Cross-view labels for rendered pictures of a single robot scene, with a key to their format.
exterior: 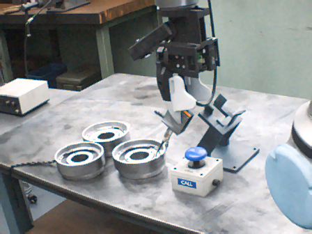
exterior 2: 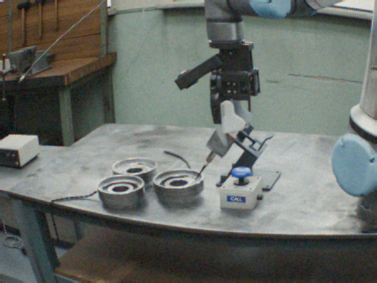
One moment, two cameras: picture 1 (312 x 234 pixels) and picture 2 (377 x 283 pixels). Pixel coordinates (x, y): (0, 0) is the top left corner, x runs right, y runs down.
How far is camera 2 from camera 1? 0.33 m
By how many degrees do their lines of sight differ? 15
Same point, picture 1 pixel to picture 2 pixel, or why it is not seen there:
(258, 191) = (295, 200)
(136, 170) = (183, 194)
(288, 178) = (353, 157)
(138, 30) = (87, 94)
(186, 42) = (237, 70)
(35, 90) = (29, 144)
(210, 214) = (264, 220)
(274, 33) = not seen: hidden behind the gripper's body
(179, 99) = (229, 121)
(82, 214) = (100, 253)
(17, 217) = (48, 253)
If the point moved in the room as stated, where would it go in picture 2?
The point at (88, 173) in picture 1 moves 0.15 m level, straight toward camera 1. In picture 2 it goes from (135, 200) to (165, 228)
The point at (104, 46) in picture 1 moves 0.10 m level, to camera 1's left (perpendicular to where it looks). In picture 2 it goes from (66, 108) to (50, 111)
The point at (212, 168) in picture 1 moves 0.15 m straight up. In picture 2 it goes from (257, 184) to (255, 110)
